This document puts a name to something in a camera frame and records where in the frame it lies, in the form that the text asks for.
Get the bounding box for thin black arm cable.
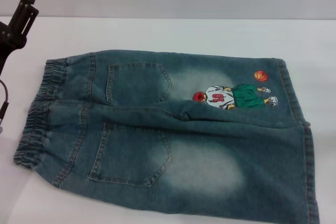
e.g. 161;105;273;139
0;79;10;128

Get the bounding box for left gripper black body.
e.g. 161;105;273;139
0;23;28;77

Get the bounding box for blue denim shorts with print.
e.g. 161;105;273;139
13;48;320;224

